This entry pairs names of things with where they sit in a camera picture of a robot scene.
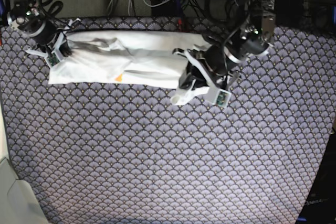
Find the red black table clamp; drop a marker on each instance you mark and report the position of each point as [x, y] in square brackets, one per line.
[182, 25]

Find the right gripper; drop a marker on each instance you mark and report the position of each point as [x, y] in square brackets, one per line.
[48, 37]

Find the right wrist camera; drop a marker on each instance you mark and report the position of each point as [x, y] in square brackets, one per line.
[52, 60]

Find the white printed T-shirt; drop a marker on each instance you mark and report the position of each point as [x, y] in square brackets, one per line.
[129, 57]

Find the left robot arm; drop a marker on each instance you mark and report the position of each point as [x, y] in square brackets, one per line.
[248, 26]

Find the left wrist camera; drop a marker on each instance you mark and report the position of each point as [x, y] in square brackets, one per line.
[219, 97]

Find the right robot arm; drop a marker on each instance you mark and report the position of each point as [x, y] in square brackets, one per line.
[17, 12]

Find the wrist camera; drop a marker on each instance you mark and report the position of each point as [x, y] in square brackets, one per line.
[52, 60]
[219, 97]

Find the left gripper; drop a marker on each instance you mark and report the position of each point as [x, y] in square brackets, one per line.
[212, 67]

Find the patterned grey tablecloth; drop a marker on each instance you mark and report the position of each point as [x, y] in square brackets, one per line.
[105, 153]

